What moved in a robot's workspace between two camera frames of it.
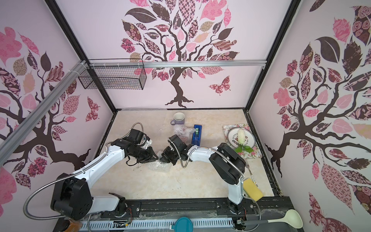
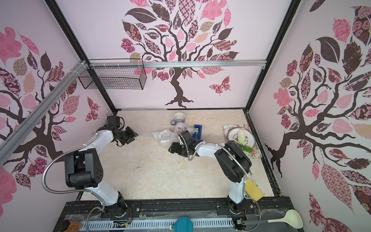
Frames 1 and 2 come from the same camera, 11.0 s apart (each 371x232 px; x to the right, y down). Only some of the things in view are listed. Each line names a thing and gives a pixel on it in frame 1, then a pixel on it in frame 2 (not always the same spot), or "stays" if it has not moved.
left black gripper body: [144, 155] → [127, 136]
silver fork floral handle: [248, 166] stays
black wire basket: [115, 78] stays
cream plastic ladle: [292, 217] stays
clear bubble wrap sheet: [159, 166] → [165, 137]
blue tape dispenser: [197, 135] stays
